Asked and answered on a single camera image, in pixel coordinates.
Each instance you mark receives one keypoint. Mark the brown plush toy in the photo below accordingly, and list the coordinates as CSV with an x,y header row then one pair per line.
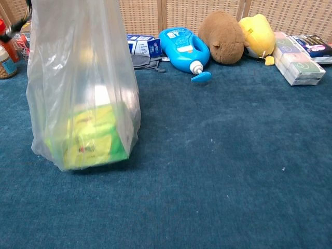
x,y
223,39

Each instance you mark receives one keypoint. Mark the dark blue pad package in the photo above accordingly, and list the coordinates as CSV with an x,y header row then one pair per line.
x,y
313,46

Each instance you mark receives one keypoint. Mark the green yellow snack package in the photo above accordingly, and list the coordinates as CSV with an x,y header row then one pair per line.
x,y
88,140

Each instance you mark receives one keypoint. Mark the blue carpet mat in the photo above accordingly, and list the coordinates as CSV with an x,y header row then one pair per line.
x,y
220,155

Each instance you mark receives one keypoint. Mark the clear plastic bag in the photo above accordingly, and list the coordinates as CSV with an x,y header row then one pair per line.
x,y
77,64

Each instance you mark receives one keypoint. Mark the yellow plush toy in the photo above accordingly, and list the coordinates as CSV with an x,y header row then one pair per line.
x,y
259,33

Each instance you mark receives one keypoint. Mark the wicker screen panel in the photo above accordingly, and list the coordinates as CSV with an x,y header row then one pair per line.
x,y
13,9
140,15
298,13
197,10

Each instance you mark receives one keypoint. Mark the grey cloth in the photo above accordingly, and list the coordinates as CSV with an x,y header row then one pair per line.
x,y
146,62

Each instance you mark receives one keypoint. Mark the red bottle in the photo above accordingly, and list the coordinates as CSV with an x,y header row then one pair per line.
x,y
10,49

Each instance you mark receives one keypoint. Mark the jar of nuts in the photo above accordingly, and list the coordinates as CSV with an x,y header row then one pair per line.
x,y
6,67

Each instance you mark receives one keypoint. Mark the blue detergent pump bottle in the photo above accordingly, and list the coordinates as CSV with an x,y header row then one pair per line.
x,y
176,52

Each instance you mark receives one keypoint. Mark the pastel tissue multipack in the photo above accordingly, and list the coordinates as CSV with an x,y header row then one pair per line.
x,y
298,64

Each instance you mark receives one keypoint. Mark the clear box with red print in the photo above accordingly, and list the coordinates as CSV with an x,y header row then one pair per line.
x,y
23,46

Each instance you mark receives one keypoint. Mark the blue white carton box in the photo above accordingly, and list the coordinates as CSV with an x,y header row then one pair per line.
x,y
145,46

